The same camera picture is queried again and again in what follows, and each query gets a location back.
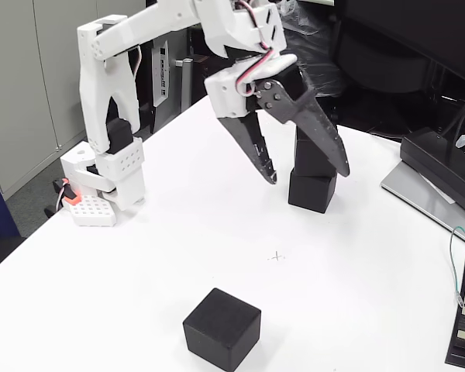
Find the thin green cable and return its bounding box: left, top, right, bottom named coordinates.
left=448, top=225, right=465, bottom=309

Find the black equipment case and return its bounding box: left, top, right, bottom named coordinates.
left=193, top=53, right=218, bottom=105

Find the black box on stand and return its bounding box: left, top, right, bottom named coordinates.
left=399, top=126, right=465, bottom=220

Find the black flat device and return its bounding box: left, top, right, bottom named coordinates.
left=444, top=253, right=465, bottom=371

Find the clear plastic trash bag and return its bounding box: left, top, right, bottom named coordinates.
left=278, top=0, right=344, bottom=98

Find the orange black table clamp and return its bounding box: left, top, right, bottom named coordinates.
left=43, top=177, right=82, bottom=218

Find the grey metal cabinet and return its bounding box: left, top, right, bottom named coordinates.
left=0, top=0, right=147, bottom=201

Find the black cube block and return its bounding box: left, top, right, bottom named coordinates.
left=182, top=287, right=262, bottom=372
left=288, top=170, right=338, bottom=215
left=293, top=122, right=339, bottom=180

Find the silver monitor stand base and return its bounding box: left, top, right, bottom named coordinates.
left=380, top=159, right=465, bottom=249

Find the black computer monitor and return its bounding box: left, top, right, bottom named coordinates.
left=343, top=0, right=465, bottom=140

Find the black flat panel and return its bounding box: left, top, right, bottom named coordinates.
left=106, top=38, right=157, bottom=135

